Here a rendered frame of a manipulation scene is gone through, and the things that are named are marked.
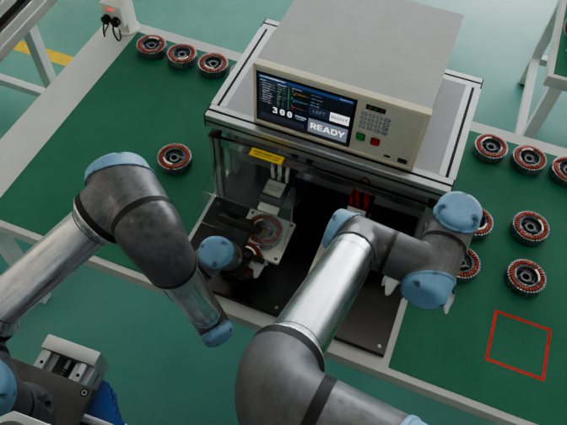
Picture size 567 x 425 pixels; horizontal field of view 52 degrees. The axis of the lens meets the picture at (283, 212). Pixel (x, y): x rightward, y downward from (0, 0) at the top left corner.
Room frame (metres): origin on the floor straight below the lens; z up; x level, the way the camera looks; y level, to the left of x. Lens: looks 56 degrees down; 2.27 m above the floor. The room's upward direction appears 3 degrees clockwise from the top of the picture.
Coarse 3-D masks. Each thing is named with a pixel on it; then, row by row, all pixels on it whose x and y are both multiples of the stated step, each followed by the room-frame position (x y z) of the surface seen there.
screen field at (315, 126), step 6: (312, 120) 1.01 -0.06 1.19; (312, 126) 1.01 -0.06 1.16; (318, 126) 1.01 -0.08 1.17; (324, 126) 1.00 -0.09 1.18; (330, 126) 1.00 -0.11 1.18; (336, 126) 0.99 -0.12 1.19; (318, 132) 1.01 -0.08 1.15; (324, 132) 1.00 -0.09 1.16; (330, 132) 1.00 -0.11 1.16; (336, 132) 0.99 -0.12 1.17; (342, 132) 0.99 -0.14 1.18; (336, 138) 0.99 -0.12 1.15; (342, 138) 0.99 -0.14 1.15
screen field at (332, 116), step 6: (312, 108) 1.02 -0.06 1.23; (318, 108) 1.01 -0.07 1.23; (312, 114) 1.01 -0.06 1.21; (318, 114) 1.01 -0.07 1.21; (324, 114) 1.00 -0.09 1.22; (330, 114) 1.00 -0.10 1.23; (336, 114) 1.00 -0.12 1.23; (330, 120) 1.00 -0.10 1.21; (336, 120) 0.99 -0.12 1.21; (342, 120) 0.99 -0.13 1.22; (348, 120) 0.98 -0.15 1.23
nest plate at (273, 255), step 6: (294, 228) 0.95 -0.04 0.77; (288, 234) 0.92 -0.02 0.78; (288, 240) 0.90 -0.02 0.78; (264, 252) 0.86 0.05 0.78; (270, 252) 0.86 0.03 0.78; (276, 252) 0.86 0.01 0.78; (282, 252) 0.86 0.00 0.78; (264, 258) 0.84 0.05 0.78; (270, 258) 0.84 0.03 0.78; (276, 258) 0.84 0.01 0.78; (276, 264) 0.82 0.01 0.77
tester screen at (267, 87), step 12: (264, 84) 1.06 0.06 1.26; (276, 84) 1.05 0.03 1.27; (288, 84) 1.04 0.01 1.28; (264, 96) 1.06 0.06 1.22; (276, 96) 1.05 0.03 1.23; (288, 96) 1.04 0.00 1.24; (300, 96) 1.03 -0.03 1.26; (312, 96) 1.02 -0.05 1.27; (324, 96) 1.01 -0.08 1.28; (336, 96) 1.00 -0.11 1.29; (264, 108) 1.06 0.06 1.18; (288, 108) 1.04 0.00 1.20; (300, 108) 1.02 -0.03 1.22; (324, 108) 1.01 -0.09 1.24; (336, 108) 1.00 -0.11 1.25; (348, 108) 0.99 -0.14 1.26; (300, 120) 1.02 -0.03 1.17; (324, 120) 1.00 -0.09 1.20; (312, 132) 1.01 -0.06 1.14
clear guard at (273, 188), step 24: (240, 144) 1.03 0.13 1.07; (264, 144) 1.03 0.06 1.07; (240, 168) 0.94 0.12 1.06; (264, 168) 0.95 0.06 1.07; (288, 168) 0.95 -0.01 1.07; (312, 168) 0.96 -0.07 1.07; (216, 192) 0.86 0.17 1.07; (240, 192) 0.87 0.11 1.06; (264, 192) 0.87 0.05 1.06; (288, 192) 0.87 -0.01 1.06; (216, 216) 0.81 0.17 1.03; (240, 216) 0.81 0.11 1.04; (264, 216) 0.80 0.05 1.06; (288, 216) 0.80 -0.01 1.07; (264, 240) 0.76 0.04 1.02
